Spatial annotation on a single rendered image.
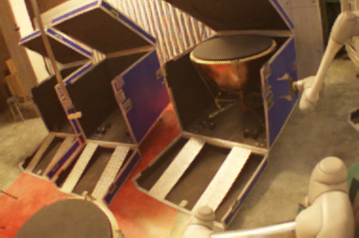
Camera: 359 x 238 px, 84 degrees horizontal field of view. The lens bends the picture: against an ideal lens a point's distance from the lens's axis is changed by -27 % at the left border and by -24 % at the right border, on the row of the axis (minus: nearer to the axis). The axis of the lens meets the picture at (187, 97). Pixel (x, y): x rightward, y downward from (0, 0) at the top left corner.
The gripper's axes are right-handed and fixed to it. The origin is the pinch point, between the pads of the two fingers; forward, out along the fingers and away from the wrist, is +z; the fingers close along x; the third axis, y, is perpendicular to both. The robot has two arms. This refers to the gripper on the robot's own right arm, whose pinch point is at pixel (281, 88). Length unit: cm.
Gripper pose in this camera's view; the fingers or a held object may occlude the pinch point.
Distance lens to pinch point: 194.1
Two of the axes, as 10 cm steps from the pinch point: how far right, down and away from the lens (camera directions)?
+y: -8.1, 1.1, -5.8
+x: 1.4, 9.9, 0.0
